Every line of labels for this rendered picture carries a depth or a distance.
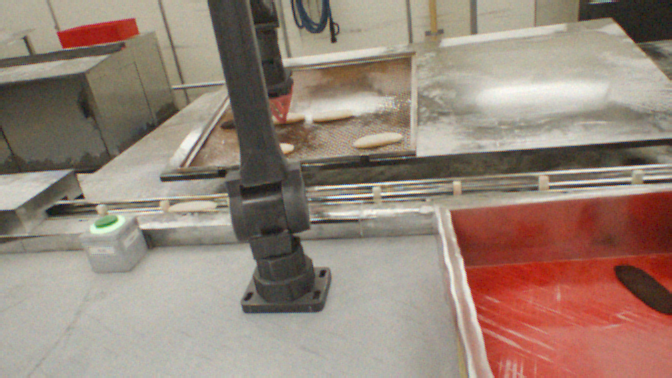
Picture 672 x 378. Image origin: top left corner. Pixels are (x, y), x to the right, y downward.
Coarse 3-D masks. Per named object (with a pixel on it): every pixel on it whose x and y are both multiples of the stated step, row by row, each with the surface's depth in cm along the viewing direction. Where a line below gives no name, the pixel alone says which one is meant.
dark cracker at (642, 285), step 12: (624, 264) 67; (624, 276) 65; (636, 276) 64; (648, 276) 64; (636, 288) 62; (648, 288) 62; (660, 288) 61; (648, 300) 60; (660, 300) 60; (660, 312) 59
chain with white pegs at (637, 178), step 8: (544, 176) 84; (632, 176) 82; (640, 176) 80; (456, 184) 86; (544, 184) 84; (632, 184) 82; (640, 184) 81; (376, 192) 89; (456, 192) 87; (104, 208) 102; (168, 208) 99
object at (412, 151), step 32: (320, 64) 141; (352, 64) 138; (384, 64) 135; (416, 64) 127; (416, 96) 113; (352, 128) 109; (416, 128) 102; (192, 160) 110; (224, 160) 107; (288, 160) 101; (320, 160) 100; (352, 160) 99
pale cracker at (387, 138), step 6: (360, 138) 103; (366, 138) 102; (372, 138) 102; (378, 138) 101; (384, 138) 101; (390, 138) 101; (396, 138) 101; (354, 144) 102; (360, 144) 101; (366, 144) 101; (372, 144) 101; (378, 144) 101; (384, 144) 101
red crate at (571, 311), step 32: (608, 256) 70; (640, 256) 69; (480, 288) 68; (512, 288) 67; (544, 288) 66; (576, 288) 65; (608, 288) 64; (480, 320) 62; (512, 320) 62; (544, 320) 61; (576, 320) 60; (608, 320) 59; (640, 320) 59; (512, 352) 57; (544, 352) 56; (576, 352) 56; (608, 352) 55; (640, 352) 55
